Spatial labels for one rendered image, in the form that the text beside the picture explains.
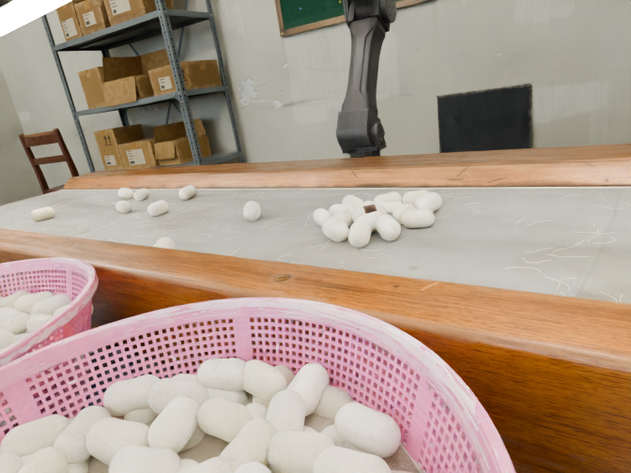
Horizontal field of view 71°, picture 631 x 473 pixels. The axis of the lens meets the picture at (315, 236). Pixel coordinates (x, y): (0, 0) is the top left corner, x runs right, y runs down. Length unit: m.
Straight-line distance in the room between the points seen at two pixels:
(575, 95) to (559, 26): 0.31
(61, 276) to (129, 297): 0.09
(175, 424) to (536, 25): 2.33
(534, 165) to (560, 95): 1.87
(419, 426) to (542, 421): 0.06
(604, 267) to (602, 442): 0.15
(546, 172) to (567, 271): 0.24
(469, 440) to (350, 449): 0.06
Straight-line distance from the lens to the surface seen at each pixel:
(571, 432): 0.24
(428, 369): 0.20
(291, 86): 2.87
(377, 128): 0.88
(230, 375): 0.26
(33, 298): 0.49
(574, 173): 0.57
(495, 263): 0.36
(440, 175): 0.60
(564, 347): 0.22
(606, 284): 0.34
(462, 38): 2.48
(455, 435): 0.19
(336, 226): 0.42
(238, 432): 0.23
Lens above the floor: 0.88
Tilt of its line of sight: 18 degrees down
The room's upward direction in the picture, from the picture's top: 9 degrees counter-clockwise
